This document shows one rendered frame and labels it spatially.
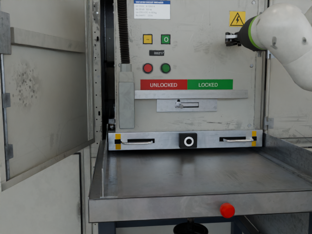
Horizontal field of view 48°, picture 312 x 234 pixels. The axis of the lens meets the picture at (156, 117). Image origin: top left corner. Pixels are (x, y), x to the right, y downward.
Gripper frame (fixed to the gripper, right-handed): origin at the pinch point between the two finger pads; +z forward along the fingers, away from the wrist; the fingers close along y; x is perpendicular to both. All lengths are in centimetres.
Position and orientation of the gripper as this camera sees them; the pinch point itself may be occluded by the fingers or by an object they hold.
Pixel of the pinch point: (231, 41)
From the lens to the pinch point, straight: 121.0
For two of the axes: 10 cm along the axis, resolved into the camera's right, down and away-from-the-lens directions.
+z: -1.2, -1.2, 9.9
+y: 9.9, -0.2, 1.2
